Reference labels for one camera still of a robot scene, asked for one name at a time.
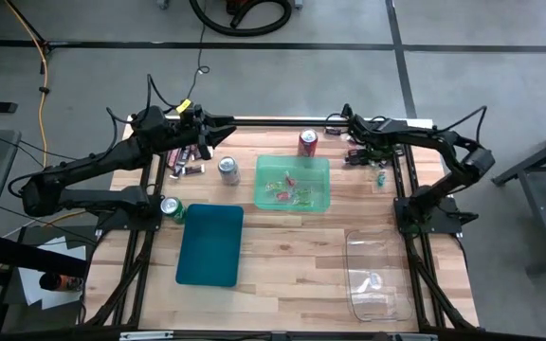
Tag clear plastic basket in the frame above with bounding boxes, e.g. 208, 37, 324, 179
344, 228, 415, 323

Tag yellow floor cable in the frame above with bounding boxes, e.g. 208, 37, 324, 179
5, 0, 49, 155

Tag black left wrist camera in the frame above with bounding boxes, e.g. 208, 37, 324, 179
185, 104, 208, 125

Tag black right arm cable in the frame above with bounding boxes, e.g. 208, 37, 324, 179
436, 104, 488, 146

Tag silver metal bracket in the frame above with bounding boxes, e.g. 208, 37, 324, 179
384, 332, 439, 341
119, 331, 174, 341

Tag black vacuum hose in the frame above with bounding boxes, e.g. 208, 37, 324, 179
188, 0, 293, 38

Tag thin black floor cable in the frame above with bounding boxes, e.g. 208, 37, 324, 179
176, 0, 210, 113

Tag green translucent plastic basket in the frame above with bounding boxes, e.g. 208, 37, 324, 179
253, 154, 332, 213

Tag red soda can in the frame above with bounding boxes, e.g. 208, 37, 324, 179
297, 128, 319, 158

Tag dark blue plastic basket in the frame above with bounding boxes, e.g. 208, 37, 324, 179
174, 203, 246, 288

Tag black slanted bar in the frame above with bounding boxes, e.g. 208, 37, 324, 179
0, 234, 89, 278

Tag white paper sheets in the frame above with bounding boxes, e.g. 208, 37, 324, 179
16, 236, 88, 312

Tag green soda can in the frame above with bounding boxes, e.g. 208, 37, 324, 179
159, 196, 188, 224

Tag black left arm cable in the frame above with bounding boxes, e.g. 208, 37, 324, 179
105, 73, 182, 138

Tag grey metal desk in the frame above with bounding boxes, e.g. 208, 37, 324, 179
490, 120, 546, 276

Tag orange and black bottle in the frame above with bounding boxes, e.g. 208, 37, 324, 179
39, 272, 84, 293

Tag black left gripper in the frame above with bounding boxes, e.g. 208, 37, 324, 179
173, 116, 237, 160

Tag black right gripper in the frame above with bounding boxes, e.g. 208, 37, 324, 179
348, 116, 397, 168

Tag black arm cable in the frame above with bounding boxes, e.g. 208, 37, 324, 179
436, 104, 488, 146
105, 73, 182, 138

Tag black aluminium table frame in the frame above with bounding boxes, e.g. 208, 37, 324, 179
81, 116, 478, 332

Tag silver soda can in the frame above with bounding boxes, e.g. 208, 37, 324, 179
217, 155, 242, 187

